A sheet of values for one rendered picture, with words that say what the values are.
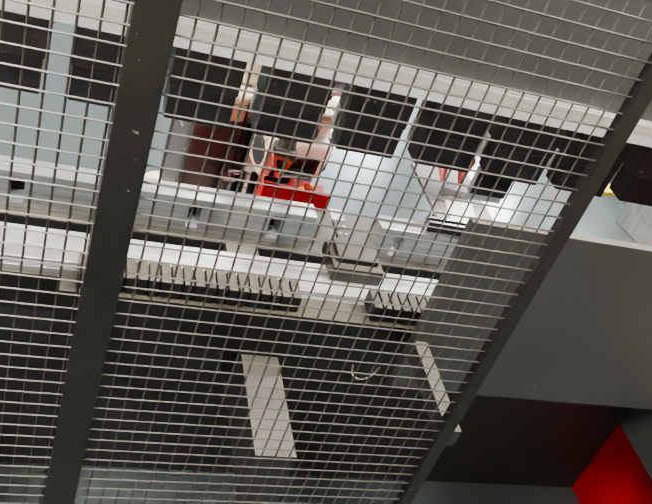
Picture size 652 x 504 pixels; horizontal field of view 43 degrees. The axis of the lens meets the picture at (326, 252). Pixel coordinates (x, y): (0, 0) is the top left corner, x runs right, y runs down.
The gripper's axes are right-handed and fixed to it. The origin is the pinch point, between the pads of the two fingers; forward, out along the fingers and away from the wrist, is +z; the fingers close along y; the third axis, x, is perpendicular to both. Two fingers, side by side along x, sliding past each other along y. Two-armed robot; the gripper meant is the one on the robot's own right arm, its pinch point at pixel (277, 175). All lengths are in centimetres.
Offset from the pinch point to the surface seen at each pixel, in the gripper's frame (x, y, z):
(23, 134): -94, -134, 51
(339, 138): 3, 53, -28
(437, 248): 40, 41, -4
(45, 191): -58, 54, 1
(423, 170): 37.4, 16.0, -17.1
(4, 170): -67, 57, -2
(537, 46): 31, 77, -62
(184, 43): -36, 63, -40
